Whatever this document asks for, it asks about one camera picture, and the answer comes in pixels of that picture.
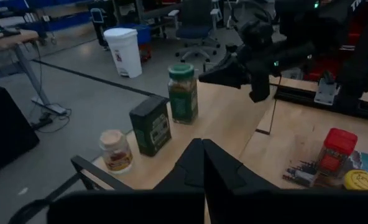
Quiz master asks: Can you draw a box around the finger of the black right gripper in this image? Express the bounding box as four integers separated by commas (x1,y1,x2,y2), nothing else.
214,50,249,70
198,61,251,90

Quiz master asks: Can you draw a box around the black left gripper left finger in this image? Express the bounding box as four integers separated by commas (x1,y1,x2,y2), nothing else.
47,138,206,224

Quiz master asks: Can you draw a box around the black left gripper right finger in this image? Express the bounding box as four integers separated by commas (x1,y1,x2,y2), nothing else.
202,139,368,224

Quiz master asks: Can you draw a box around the green-lidded glass herb jar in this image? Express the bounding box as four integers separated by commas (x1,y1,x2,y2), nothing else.
167,63,200,125

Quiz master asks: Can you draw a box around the small clear beige-lidded jar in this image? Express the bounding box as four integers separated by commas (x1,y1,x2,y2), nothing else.
99,129,134,174

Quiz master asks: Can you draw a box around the green black pepper tin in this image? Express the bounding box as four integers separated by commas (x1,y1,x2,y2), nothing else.
129,95,172,157

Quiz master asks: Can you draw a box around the red-lidded smoked paprika tin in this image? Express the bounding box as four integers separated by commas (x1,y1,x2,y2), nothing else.
315,127,359,179

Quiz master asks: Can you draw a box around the yellow-lidded crunchy onion jar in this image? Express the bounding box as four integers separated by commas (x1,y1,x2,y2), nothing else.
343,169,368,191

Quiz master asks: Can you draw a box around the blue office chair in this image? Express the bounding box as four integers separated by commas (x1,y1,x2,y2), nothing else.
167,0,223,63

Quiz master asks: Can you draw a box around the Acadia picture book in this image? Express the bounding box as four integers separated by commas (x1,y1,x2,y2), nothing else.
282,150,368,191

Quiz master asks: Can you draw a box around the white trash bin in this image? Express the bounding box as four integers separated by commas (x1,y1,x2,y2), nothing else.
103,27,144,78

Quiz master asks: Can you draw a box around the black power strip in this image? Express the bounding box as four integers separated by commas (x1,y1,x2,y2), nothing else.
30,112,53,131

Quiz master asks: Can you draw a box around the large black box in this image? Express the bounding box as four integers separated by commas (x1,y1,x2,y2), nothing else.
0,83,40,178

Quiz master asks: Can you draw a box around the blue storage shelving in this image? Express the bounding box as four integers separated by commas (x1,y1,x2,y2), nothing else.
0,0,93,32

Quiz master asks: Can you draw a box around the wooden desk with grey legs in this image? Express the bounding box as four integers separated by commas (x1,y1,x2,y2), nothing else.
0,29,68,115

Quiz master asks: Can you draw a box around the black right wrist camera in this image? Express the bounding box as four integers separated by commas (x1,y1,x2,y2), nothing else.
237,20,275,50

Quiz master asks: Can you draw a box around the wooden shelf with black frame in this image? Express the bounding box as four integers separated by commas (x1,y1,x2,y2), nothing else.
9,79,280,224

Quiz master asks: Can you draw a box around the black table frame rail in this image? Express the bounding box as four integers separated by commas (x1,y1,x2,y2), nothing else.
269,83,368,123

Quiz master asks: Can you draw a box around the grey metal mount bracket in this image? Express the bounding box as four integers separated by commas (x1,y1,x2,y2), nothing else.
313,70,339,106

